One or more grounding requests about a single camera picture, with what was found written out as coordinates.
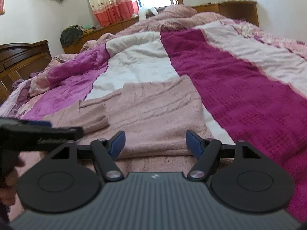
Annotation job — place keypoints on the dark green bag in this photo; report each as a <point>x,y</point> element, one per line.
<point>70,35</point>

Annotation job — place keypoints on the yellow green clothes pile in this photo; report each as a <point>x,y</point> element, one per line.
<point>90,28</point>

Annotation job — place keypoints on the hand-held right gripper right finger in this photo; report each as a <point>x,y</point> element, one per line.
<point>193,143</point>

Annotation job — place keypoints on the pink floral curtain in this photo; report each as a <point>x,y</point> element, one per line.
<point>110,2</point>

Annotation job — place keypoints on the white plush toy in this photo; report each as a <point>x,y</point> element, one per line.
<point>146,11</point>

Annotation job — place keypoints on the magenta white striped blanket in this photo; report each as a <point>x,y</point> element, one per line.
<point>239,95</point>

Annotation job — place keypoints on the wooden bedside ledge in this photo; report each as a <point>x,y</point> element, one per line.
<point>239,12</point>

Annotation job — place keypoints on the person's left hand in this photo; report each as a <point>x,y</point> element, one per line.
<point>8,186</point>

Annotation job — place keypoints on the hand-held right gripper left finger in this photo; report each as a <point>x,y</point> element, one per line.
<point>118,143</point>

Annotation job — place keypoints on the pink knit sweater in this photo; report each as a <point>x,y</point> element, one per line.
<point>148,117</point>

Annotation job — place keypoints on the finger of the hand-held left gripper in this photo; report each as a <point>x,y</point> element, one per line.
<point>36,123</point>
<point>48,136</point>

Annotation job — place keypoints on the pink patterned quilt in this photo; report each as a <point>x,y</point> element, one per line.
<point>172,16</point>

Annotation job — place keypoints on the dark wooden headboard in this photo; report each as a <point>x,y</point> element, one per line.
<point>21,62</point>

